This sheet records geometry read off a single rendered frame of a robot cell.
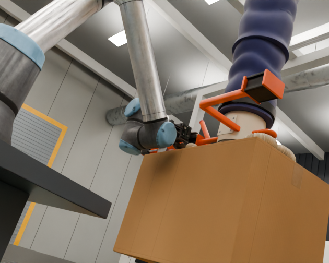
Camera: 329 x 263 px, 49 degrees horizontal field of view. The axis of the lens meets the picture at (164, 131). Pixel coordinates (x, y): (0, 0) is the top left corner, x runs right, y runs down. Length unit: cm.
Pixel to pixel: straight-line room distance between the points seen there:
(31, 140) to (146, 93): 970
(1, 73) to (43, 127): 1022
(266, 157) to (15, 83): 69
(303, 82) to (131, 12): 646
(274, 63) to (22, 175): 112
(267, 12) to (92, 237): 1092
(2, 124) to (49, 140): 1027
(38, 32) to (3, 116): 40
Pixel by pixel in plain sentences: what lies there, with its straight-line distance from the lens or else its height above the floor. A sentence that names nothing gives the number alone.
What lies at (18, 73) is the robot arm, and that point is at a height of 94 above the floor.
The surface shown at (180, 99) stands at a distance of 944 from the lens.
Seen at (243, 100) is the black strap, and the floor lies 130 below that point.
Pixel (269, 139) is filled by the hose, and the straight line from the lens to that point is 124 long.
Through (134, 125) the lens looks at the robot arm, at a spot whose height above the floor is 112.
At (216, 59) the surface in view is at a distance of 934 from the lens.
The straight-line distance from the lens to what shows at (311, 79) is 750.
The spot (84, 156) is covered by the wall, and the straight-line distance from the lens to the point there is 1175.
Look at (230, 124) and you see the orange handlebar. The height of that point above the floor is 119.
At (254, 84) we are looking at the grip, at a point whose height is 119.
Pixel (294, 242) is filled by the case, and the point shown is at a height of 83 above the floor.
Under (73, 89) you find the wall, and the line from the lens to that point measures 1184.
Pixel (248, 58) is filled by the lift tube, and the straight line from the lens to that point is 150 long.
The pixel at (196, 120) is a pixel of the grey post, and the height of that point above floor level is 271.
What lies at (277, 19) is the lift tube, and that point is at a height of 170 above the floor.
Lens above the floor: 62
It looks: 22 degrees up
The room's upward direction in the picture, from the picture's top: 17 degrees clockwise
